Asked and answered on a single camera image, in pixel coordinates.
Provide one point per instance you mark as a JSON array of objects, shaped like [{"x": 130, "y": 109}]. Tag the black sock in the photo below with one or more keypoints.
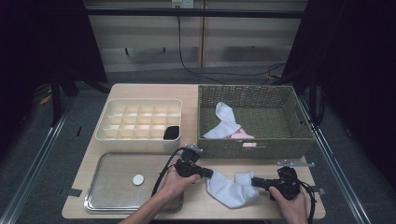
[{"x": 172, "y": 133}]

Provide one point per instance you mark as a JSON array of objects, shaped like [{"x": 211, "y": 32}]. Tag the white wall power outlet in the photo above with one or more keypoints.
[{"x": 186, "y": 3}]

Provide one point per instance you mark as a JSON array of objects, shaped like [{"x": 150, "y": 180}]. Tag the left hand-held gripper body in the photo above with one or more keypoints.
[{"x": 186, "y": 169}]

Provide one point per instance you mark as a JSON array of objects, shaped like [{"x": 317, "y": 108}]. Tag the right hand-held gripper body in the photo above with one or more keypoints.
[{"x": 289, "y": 185}]

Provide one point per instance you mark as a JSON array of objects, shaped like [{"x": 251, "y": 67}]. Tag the person's right hand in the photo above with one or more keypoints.
[{"x": 292, "y": 211}]

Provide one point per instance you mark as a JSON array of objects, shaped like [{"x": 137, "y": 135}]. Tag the black metal stand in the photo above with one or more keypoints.
[{"x": 56, "y": 102}]

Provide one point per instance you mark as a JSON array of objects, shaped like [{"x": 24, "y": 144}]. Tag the black curtain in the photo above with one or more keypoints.
[
  {"x": 358, "y": 62},
  {"x": 31, "y": 46}
]

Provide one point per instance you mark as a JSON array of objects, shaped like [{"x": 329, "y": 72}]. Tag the black horizontal metal bar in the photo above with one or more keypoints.
[{"x": 186, "y": 12}]

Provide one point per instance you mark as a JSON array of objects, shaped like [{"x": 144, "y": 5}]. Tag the person's left hand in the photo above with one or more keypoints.
[{"x": 176, "y": 186}]

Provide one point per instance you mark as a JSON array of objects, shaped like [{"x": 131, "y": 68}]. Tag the pink sock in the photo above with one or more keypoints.
[
  {"x": 249, "y": 144},
  {"x": 243, "y": 135}
]

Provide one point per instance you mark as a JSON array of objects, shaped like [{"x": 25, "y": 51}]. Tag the metal floor rail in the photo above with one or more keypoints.
[
  {"x": 336, "y": 169},
  {"x": 35, "y": 169}
]

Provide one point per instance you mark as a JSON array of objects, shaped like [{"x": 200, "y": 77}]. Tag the clear plastic box lid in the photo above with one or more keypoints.
[{"x": 115, "y": 186}]

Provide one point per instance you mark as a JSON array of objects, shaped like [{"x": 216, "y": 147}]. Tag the cream divided storage box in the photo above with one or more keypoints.
[{"x": 140, "y": 146}]

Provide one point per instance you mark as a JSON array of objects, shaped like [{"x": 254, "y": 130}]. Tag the green woven basket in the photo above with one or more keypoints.
[{"x": 224, "y": 151}]

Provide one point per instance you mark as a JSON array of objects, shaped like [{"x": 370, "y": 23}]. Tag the black tape piece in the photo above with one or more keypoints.
[
  {"x": 74, "y": 192},
  {"x": 79, "y": 130},
  {"x": 320, "y": 190}
]

